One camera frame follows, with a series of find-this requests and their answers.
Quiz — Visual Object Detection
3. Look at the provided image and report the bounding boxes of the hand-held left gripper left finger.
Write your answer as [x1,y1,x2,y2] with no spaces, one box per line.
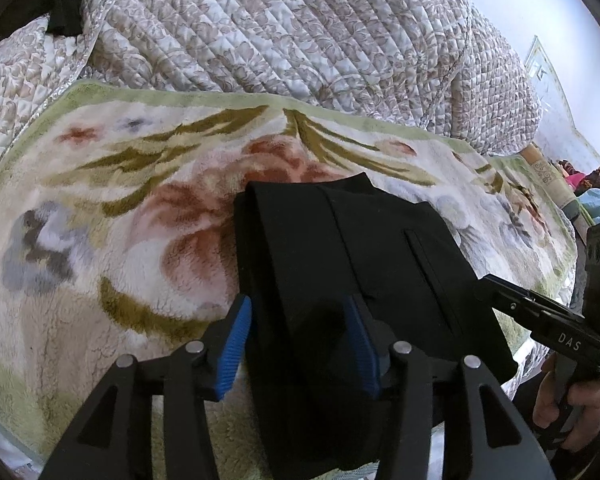
[40,294,253,480]

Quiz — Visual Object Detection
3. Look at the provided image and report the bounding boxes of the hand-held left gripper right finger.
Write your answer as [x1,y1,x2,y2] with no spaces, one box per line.
[342,294,558,480]

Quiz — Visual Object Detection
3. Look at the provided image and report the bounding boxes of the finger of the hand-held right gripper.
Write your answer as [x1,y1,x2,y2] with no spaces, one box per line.
[474,274,600,362]

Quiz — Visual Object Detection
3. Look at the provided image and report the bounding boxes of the black pants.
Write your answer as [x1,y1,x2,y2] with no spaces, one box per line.
[232,172,518,480]

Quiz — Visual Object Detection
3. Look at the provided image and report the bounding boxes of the person's right hand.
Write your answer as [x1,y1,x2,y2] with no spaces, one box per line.
[531,355,600,452]

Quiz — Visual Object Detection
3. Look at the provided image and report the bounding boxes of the light blue cloth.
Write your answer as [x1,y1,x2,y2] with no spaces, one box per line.
[576,187,600,227]

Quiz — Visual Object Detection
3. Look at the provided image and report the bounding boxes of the pink cloth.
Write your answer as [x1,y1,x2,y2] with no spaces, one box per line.
[560,160,590,192]

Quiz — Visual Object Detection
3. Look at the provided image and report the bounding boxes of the rolled patterned mat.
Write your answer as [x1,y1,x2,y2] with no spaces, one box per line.
[521,143,582,222]

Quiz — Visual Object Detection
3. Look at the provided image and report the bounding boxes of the floral fleece blanket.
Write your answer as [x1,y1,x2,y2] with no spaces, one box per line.
[0,77,579,480]

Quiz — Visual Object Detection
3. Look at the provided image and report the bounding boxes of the quilted floral bedspread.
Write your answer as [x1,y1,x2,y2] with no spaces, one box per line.
[0,0,543,192]

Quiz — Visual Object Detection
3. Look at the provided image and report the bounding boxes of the white framed wall panel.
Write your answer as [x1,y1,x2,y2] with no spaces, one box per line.
[521,35,600,162]

